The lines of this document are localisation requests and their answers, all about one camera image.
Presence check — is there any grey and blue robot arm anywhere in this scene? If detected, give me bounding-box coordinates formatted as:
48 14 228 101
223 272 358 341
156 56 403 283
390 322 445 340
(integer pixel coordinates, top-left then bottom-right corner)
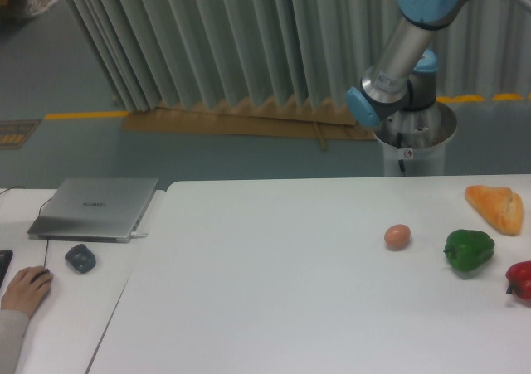
346 0 530 127

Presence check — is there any pale green folding curtain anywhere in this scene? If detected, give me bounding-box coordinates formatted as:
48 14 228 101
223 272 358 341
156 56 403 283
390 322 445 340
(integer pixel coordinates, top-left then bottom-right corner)
49 0 531 114

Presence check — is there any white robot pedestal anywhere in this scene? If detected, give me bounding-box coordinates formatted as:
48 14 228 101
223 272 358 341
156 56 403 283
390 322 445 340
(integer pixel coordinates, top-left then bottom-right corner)
373 102 457 177

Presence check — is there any black mouse cable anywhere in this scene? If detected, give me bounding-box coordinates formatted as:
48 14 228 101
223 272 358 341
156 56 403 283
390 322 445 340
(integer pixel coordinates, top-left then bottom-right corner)
0 186 56 270

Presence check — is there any black computer mouse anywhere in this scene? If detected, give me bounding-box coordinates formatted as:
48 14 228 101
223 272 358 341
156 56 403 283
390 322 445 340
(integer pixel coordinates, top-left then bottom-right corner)
30 269 53 289

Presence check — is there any white laptop cable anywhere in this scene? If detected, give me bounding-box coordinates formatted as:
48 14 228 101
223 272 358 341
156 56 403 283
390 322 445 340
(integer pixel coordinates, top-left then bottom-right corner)
131 189 160 240

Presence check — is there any brown cardboard sheet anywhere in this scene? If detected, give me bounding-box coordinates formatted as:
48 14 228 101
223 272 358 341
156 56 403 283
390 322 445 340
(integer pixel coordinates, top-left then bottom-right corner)
121 96 374 142

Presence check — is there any black keyboard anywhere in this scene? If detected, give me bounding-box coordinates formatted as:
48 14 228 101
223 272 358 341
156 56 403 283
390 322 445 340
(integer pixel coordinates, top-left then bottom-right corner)
0 250 13 286

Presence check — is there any silver closed laptop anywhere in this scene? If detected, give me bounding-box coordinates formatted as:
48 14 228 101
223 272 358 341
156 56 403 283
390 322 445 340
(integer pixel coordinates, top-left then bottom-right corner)
27 177 158 242

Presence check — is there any brown egg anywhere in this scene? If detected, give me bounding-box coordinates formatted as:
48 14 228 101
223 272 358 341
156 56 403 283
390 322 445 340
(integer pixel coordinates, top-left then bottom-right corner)
384 224 411 250

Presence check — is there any grey sleeved forearm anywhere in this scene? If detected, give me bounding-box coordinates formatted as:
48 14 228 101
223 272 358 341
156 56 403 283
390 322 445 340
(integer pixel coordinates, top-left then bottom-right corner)
1 309 30 373

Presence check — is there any small black controller device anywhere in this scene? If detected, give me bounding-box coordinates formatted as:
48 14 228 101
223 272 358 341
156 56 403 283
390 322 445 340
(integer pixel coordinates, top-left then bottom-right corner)
65 244 97 274

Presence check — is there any person's bare hand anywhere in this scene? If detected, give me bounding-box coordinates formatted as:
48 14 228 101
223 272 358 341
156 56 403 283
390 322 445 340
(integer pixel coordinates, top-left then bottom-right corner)
1 266 53 319

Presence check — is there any green bell pepper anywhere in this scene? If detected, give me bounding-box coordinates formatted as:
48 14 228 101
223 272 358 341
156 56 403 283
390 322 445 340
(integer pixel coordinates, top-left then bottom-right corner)
443 229 495 273

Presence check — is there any orange bread loaf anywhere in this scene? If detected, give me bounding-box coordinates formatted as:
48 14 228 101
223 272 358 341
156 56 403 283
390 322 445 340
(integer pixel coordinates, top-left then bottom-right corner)
465 185 524 236

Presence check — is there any red bell pepper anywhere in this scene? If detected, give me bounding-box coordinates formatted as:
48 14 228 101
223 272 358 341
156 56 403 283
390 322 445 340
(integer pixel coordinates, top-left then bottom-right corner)
505 261 531 300

